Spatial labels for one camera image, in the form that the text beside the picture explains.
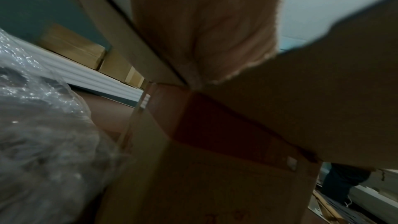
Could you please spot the person's left hand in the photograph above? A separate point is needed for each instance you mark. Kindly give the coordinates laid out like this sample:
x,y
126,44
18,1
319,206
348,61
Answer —
x,y
205,23

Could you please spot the small brown cardboard box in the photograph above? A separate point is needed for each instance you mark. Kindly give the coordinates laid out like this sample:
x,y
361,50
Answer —
x,y
73,46
122,69

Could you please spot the clear bubble wrap bundle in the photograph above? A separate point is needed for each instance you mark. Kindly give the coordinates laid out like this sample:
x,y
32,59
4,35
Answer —
x,y
40,129

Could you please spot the large brown cardboard box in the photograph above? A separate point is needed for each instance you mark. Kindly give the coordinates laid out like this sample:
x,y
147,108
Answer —
x,y
236,144

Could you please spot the person's dark trouser leg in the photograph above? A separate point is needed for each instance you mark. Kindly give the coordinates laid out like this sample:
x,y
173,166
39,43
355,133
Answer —
x,y
342,181

